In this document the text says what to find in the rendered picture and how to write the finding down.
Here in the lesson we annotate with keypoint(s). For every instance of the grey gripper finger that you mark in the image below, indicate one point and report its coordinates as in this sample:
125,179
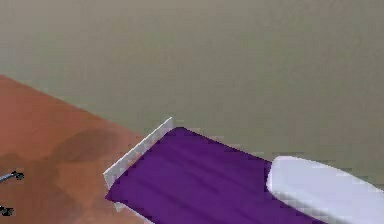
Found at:
17,175
6,210

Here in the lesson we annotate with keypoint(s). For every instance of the white pillow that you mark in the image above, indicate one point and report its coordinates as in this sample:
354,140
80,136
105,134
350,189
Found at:
326,190

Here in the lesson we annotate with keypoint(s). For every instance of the purple bed with white frame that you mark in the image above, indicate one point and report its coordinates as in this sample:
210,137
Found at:
200,180

